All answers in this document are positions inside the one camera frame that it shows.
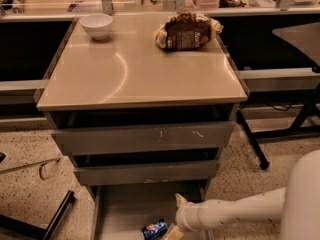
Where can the black table leg frame right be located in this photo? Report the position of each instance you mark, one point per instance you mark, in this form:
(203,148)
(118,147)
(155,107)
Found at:
(281,87)

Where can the blue pepsi can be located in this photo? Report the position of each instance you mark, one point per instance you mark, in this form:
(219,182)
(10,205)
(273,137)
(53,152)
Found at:
(154,230)

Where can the grey middle drawer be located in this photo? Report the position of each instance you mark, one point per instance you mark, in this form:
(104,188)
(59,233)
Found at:
(146,173)

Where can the grey top drawer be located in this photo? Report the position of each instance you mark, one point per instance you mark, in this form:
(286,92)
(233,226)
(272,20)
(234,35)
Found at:
(143,138)

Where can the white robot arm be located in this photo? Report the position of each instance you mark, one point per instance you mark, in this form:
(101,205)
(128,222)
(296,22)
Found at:
(296,207)

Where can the grey drawer cabinet with countertop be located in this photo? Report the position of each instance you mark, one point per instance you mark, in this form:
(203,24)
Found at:
(127,80)

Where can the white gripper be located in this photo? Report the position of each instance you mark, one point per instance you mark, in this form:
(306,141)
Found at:
(185,214)

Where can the white ceramic bowl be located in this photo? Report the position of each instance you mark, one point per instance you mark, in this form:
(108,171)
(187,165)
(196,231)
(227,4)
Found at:
(97,26)

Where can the grey open bottom drawer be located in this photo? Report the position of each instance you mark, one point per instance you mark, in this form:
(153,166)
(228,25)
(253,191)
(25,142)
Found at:
(121,211)

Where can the brown chip bag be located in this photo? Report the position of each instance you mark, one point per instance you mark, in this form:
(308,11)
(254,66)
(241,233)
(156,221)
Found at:
(187,31)

